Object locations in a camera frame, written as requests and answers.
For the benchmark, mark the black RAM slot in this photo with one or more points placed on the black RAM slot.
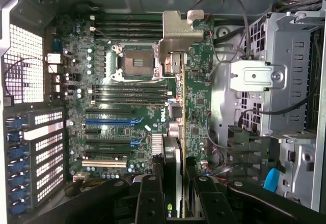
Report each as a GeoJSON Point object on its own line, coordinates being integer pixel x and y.
{"type": "Point", "coordinates": [127, 86]}
{"type": "Point", "coordinates": [93, 102]}
{"type": "Point", "coordinates": [127, 91]}
{"type": "Point", "coordinates": [127, 16]}
{"type": "Point", "coordinates": [127, 22]}
{"type": "Point", "coordinates": [127, 96]}
{"type": "Point", "coordinates": [127, 28]}
{"type": "Point", "coordinates": [127, 33]}

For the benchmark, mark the silver chipset heat sink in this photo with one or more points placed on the silver chipset heat sink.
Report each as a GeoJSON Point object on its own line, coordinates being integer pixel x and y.
{"type": "Point", "coordinates": [157, 143]}

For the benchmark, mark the blue expansion slot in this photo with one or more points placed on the blue expansion slot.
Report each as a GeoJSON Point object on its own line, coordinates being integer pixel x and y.
{"type": "Point", "coordinates": [109, 122]}

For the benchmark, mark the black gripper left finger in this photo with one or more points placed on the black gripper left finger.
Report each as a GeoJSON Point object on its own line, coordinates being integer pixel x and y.
{"type": "Point", "coordinates": [150, 203]}

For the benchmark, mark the blue plastic release tab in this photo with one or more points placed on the blue plastic release tab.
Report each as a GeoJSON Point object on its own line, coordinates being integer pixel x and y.
{"type": "Point", "coordinates": [271, 180]}

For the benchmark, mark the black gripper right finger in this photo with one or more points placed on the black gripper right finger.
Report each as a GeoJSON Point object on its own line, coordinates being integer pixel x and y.
{"type": "Point", "coordinates": [211, 203]}

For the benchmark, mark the white PCI slot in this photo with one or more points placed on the white PCI slot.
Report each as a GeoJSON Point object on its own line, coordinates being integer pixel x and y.
{"type": "Point", "coordinates": [104, 164]}

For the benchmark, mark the blue slot latch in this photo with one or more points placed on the blue slot latch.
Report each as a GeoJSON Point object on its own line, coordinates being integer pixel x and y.
{"type": "Point", "coordinates": [19, 194]}
{"type": "Point", "coordinates": [19, 180]}
{"type": "Point", "coordinates": [20, 207]}
{"type": "Point", "coordinates": [16, 122]}
{"type": "Point", "coordinates": [19, 166]}
{"type": "Point", "coordinates": [15, 137]}
{"type": "Point", "coordinates": [17, 152]}

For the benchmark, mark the CPU socket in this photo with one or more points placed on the CPU socket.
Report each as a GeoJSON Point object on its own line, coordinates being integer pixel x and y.
{"type": "Point", "coordinates": [137, 62]}

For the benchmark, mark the thin socket locking lever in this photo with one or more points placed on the thin socket locking lever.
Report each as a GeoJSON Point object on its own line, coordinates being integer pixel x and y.
{"type": "Point", "coordinates": [158, 79]}
{"type": "Point", "coordinates": [101, 33]}

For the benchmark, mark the short black expansion slot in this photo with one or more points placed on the short black expansion slot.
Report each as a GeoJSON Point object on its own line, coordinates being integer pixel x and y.
{"type": "Point", "coordinates": [93, 131]}

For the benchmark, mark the silver drive cage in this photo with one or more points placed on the silver drive cage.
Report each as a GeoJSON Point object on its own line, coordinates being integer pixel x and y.
{"type": "Point", "coordinates": [293, 56]}

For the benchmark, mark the green Dell motherboard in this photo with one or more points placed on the green Dell motherboard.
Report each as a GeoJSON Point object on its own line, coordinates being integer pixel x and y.
{"type": "Point", "coordinates": [198, 101]}

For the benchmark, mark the white power connector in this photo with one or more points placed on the white power connector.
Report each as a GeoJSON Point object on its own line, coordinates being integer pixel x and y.
{"type": "Point", "coordinates": [80, 177]}

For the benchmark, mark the black chassis intrusion switch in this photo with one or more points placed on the black chassis intrusion switch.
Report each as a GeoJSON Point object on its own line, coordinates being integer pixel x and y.
{"type": "Point", "coordinates": [8, 101]}

